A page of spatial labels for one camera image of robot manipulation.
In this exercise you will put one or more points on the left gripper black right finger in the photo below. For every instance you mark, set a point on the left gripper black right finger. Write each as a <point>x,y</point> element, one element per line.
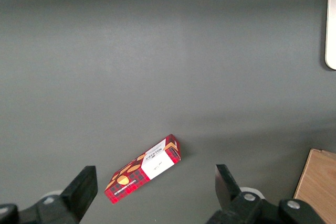
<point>236,208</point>

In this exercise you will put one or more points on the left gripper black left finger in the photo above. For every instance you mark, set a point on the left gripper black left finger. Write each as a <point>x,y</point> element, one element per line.
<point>76,195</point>

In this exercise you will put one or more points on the wooden drawer cabinet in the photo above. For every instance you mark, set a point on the wooden drawer cabinet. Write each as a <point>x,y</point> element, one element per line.
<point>320,187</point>

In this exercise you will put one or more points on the red plaid cookie box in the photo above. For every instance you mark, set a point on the red plaid cookie box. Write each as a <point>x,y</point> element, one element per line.
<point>141,171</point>

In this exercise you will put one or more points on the beige plastic tray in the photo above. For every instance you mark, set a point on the beige plastic tray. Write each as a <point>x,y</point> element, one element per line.
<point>332,24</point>

